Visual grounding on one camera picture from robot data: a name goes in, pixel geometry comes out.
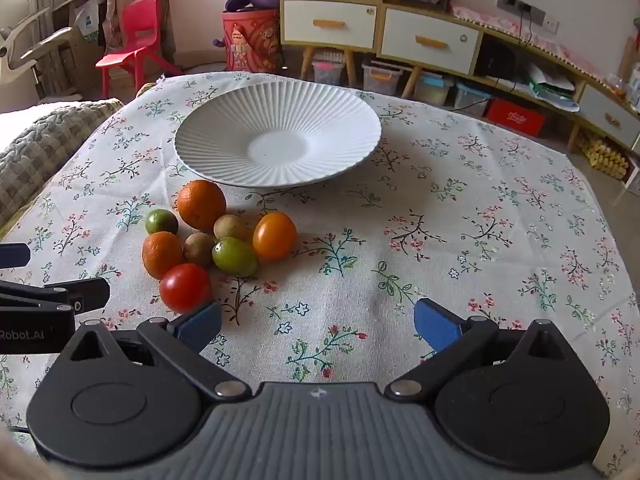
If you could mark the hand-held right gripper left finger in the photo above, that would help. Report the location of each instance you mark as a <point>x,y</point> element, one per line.
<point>200,326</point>

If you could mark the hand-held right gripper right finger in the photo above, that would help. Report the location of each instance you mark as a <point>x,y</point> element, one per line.
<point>437,325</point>

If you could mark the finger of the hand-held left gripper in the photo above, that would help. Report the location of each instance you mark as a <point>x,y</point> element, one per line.
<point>14,255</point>
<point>75,294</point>

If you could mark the red cherry tomato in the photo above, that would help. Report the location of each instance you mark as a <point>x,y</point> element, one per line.
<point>185,287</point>

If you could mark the brown longan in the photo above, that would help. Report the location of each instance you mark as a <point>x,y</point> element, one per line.
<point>230,227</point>
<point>199,249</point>

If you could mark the oval green fruit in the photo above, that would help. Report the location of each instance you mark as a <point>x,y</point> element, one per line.
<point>235,256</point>

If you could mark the small orange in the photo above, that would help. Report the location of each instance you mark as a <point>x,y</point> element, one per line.
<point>162,255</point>

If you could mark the round green fruit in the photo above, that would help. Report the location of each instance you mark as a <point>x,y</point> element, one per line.
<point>161,222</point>

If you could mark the orange cherry tomato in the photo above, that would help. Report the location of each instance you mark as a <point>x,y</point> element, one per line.
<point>274,235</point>

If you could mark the large orange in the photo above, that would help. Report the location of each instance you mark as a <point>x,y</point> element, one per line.
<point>201,205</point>

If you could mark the white ribbed plate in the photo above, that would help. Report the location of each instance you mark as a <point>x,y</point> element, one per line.
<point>277,147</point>

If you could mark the grey knitted cushion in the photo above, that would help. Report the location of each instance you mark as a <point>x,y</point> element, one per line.
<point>45,140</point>

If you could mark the white office chair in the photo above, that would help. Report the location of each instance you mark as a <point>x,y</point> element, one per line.
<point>30,47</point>

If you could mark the red cardboard box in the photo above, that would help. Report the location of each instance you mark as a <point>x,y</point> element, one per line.
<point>515,116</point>

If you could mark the clear plastic storage box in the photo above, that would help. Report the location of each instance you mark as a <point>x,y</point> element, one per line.
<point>327,70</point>
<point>380,77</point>
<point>470,97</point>
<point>432,89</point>

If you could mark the pile of yellow blocks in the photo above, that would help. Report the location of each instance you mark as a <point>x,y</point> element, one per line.
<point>605,157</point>

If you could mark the white blue paper bag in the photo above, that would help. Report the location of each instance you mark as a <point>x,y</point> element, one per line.
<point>86,17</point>

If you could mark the pink bag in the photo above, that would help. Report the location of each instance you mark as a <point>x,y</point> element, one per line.
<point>110,15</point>

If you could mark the stack of papers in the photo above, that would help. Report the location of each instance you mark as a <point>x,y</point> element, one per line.
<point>550,85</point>

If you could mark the black electronic device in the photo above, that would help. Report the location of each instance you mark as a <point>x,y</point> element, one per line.
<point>497,60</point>

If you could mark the red plastic chair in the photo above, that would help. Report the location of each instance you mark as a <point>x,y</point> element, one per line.
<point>142,15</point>

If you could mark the low wooden shelf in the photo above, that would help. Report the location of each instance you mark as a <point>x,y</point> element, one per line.
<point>600,105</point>

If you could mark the white cabinet drawer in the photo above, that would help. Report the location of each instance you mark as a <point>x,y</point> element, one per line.
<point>430,40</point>
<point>330,25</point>

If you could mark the red printed bucket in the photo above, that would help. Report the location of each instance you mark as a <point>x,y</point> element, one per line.
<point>250,40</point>

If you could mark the pink cloth runner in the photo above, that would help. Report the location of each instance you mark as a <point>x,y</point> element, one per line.
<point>500,22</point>

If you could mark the white wall socket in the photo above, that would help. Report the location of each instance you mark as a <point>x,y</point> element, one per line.
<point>550,23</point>

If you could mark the grey wall socket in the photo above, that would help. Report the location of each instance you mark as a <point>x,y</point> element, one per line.
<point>520,6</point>

